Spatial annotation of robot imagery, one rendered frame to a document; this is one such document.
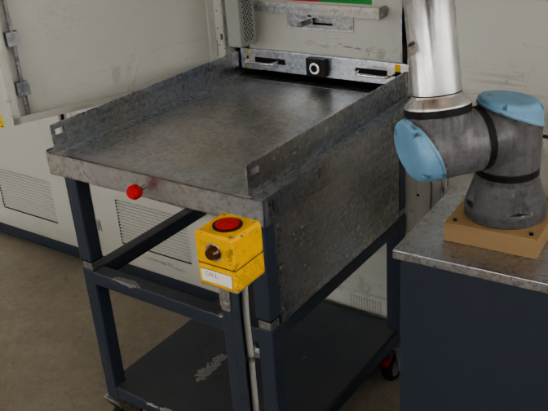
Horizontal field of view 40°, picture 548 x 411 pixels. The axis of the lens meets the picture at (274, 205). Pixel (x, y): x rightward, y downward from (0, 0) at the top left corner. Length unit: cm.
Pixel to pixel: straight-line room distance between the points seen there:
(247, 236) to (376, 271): 107
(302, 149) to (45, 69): 82
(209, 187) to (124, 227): 136
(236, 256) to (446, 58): 48
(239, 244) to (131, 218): 162
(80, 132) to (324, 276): 66
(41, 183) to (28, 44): 113
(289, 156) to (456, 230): 36
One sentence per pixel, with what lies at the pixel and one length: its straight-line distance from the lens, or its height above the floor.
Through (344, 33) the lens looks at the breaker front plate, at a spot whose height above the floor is 99.
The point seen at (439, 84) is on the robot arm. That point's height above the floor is 107.
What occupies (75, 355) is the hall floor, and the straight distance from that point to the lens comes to 260.
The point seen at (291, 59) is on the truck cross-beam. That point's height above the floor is 91.
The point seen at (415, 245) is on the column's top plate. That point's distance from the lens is 146.
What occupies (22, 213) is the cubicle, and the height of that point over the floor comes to 15.
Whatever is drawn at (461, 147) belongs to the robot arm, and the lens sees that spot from 133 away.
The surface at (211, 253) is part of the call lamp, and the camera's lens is 121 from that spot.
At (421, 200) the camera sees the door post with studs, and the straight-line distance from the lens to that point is 207.
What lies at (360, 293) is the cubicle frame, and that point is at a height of 22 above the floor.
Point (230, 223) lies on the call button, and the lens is 123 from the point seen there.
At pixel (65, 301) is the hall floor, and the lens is 290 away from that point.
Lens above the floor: 145
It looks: 25 degrees down
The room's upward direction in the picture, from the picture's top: 4 degrees counter-clockwise
